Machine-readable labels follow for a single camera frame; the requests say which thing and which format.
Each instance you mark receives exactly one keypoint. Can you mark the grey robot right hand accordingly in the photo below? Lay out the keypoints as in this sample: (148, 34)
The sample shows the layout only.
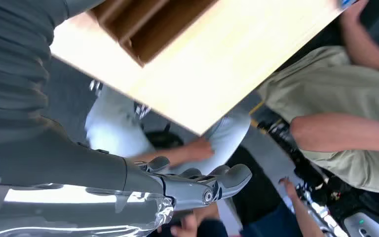
(62, 163)

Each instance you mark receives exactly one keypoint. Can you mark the person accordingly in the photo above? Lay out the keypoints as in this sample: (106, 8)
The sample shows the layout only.
(255, 186)
(117, 130)
(340, 85)

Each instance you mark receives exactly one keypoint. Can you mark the wooden card organizer box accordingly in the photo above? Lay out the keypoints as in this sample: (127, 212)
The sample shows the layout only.
(150, 32)

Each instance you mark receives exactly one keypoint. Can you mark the grey device with green light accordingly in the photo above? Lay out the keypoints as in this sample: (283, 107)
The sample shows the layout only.
(372, 225)

